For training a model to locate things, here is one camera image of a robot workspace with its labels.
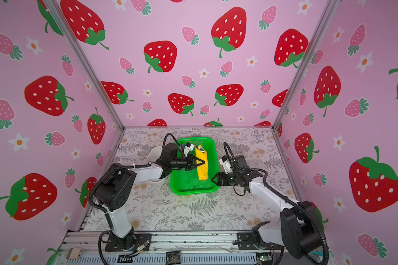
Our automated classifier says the yellow paper napkin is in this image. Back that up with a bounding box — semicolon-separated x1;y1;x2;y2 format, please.
195;145;209;181

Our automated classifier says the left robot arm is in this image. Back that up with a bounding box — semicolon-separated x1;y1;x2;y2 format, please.
88;144;207;241

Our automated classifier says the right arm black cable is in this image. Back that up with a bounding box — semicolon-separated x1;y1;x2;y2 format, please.
223;142;329;265

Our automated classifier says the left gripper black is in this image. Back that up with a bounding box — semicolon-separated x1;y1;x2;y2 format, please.
170;155;205;171

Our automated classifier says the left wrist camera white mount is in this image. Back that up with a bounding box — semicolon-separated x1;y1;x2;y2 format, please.
182;142;195;157

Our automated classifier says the aluminium frame rail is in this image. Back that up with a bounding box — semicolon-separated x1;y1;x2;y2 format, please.
51;230;337;265

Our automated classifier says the white rectangular tray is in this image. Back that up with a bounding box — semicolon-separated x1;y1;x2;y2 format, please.
145;146;165;186

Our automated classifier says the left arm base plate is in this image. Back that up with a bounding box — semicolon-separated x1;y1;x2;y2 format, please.
102;233;152;252

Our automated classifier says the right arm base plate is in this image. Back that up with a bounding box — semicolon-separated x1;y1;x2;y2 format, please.
233;232;283;250

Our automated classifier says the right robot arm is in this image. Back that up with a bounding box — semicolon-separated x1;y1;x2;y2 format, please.
211;155;328;259

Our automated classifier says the green plastic basket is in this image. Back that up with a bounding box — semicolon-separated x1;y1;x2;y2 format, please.
170;137;220;195

